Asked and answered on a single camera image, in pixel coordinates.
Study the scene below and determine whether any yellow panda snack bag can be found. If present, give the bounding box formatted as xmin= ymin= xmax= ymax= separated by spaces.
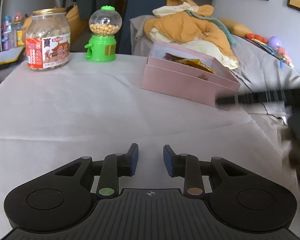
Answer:
xmin=164 ymin=53 xmax=216 ymax=74

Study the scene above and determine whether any gloved hand on right gripper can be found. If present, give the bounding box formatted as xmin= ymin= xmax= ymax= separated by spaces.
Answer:
xmin=281 ymin=128 xmax=300 ymax=186

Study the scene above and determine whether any purple balloon toy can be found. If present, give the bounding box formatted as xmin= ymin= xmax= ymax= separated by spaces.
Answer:
xmin=268 ymin=36 xmax=282 ymax=48

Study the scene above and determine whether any pink gift box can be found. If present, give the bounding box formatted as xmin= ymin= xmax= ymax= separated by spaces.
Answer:
xmin=141 ymin=41 xmax=241 ymax=107

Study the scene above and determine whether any white tablecloth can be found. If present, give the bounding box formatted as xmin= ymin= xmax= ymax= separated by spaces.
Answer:
xmin=0 ymin=53 xmax=300 ymax=239

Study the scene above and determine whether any yellow pillow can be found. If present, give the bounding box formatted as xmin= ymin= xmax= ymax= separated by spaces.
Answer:
xmin=218 ymin=18 xmax=253 ymax=38

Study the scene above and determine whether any orange and cream quilt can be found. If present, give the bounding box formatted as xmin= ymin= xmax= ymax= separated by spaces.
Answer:
xmin=143 ymin=0 xmax=239 ymax=69

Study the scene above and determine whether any green gumball candy dispenser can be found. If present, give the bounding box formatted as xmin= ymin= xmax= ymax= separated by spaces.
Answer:
xmin=84 ymin=5 xmax=122 ymax=62

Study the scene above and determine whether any large snack jar gold lid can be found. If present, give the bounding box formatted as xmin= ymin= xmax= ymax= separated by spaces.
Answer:
xmin=25 ymin=8 xmax=72 ymax=72

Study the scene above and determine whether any yellow edged tray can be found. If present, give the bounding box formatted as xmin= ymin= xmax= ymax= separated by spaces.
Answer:
xmin=0 ymin=47 xmax=25 ymax=64

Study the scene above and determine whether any dark blue cabinet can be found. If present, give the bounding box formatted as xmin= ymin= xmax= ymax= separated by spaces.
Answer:
xmin=116 ymin=0 xmax=167 ymax=55

